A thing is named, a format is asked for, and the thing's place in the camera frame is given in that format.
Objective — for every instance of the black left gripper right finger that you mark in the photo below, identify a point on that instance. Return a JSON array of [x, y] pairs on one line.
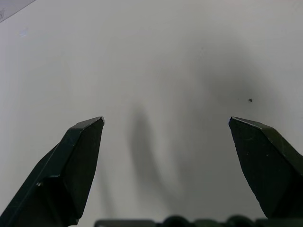
[[267, 170]]

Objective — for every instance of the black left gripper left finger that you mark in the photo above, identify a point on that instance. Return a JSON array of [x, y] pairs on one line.
[[64, 175]]

